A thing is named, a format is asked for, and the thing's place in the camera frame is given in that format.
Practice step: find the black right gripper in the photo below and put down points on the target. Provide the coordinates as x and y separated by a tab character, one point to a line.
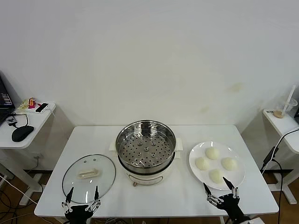
230	205

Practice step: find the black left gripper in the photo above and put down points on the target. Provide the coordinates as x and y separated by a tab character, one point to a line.
78	213

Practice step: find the white steamed baozi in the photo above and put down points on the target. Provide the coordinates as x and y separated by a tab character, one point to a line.
229	163
212	153
216	175
202	163

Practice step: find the round glass pot lid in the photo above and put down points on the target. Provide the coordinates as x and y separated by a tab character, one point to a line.
102	163

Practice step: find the round white plate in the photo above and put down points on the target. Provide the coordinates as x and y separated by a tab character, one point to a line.
233	149

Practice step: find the stainless steel steamer pot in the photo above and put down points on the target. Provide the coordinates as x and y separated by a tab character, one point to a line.
144	178

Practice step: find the perforated steel steamer basket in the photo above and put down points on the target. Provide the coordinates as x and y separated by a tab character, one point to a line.
163	137

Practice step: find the black power adapter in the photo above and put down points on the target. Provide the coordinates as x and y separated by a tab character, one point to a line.
269	156

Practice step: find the black computer mouse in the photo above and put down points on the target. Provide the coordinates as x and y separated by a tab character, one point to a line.
22	133

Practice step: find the white side table with laptop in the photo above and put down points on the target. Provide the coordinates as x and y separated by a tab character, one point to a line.
37	121

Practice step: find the white side table with cup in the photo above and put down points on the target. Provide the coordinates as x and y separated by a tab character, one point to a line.
280	123

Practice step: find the black phone on white base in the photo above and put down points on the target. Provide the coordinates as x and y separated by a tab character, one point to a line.
42	107

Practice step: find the orange and pink small item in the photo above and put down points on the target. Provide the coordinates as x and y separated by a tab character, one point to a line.
31	103

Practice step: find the pale yellow packet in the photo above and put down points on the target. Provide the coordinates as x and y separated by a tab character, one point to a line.
23	104

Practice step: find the clear plastic drink cup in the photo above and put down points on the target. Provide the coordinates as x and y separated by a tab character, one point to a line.
289	105

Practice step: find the plastic cup with straw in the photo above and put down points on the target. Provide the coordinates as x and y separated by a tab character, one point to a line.
289	99

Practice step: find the black laptop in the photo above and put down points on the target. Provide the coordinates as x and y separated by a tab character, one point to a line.
4	98

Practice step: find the white wall socket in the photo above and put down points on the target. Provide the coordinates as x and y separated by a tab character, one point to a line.
37	156

